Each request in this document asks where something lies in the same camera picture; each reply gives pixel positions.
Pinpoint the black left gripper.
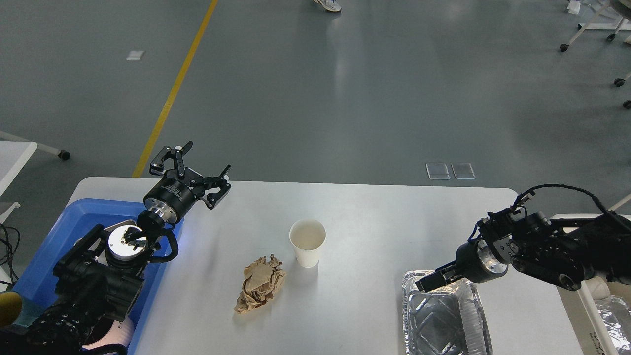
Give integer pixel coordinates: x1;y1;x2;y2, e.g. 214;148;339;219
143;140;232;221

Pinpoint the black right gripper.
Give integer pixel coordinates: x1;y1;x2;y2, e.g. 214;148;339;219
415;240;508;292

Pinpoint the aluminium foil tray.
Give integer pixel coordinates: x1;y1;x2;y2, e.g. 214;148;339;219
402;270;493;355

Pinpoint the white paper cup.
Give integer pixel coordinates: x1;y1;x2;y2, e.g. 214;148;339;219
289;219;327;268

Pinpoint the stainless steel square tray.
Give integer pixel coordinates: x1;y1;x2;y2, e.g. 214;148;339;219
104;220;146;261

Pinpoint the pink plastic mug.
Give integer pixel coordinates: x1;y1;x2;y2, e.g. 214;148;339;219
82;316;135;349

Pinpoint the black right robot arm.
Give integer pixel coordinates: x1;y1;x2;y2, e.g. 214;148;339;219
415;184;631;292

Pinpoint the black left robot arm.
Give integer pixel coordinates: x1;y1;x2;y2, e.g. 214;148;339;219
1;142;231;355

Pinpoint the blue plastic tray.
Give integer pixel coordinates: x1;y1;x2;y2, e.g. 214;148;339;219
14;198;167;355

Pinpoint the crumpled brown paper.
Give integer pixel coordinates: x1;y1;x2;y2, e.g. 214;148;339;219
234;254;287;314

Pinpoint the white cup in bin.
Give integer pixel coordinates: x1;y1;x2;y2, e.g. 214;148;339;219
585;276;611;301

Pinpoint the cream plastic bin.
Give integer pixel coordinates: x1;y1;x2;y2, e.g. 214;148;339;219
550;213;631;355

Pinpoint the white side table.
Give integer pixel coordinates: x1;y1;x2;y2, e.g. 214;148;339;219
0;140;37;195

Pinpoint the crumpled foil in bin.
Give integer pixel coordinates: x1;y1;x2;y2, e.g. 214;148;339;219
595;295;631;355

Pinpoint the teal ceramic mug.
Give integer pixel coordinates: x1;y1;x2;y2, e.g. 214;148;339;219
0;291;23;328

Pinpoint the person in black trousers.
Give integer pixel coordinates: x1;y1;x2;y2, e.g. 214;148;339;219
314;0;341;13

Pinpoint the black cable bundle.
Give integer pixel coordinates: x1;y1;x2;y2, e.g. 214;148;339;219
0;224;20;287

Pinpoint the white wheeled frame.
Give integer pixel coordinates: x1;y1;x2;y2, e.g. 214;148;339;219
560;0;631;110

